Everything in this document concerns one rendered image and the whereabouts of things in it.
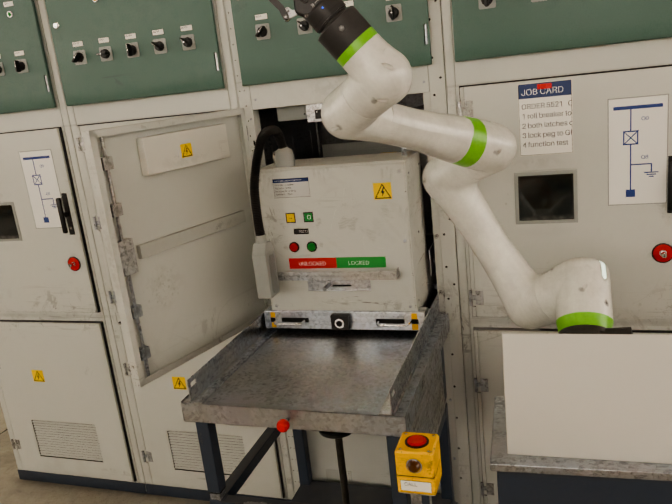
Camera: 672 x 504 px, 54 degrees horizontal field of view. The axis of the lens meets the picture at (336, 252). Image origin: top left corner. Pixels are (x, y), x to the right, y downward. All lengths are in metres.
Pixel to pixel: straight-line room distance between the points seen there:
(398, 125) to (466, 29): 0.68
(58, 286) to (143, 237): 0.94
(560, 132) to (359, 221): 0.64
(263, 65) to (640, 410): 1.48
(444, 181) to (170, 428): 1.65
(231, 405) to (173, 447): 1.14
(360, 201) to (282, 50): 0.56
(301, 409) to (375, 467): 0.91
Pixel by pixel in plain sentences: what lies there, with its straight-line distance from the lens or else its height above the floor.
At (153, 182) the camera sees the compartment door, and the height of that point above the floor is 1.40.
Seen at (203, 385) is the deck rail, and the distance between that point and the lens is 1.89.
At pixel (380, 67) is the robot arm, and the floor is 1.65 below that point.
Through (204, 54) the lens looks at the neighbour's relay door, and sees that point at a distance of 2.31.
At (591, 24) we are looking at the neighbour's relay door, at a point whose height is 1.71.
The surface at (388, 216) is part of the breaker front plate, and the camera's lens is 1.98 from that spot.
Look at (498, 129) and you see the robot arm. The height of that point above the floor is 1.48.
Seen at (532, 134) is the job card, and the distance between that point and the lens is 2.04.
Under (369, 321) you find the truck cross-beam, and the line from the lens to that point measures 2.08.
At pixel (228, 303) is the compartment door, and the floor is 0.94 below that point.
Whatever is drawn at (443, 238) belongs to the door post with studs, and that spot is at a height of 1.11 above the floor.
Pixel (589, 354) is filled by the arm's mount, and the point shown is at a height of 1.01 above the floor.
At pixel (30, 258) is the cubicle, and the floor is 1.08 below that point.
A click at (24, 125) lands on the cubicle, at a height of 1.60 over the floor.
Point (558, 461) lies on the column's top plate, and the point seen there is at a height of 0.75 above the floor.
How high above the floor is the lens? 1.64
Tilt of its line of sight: 15 degrees down
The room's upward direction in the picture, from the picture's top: 6 degrees counter-clockwise
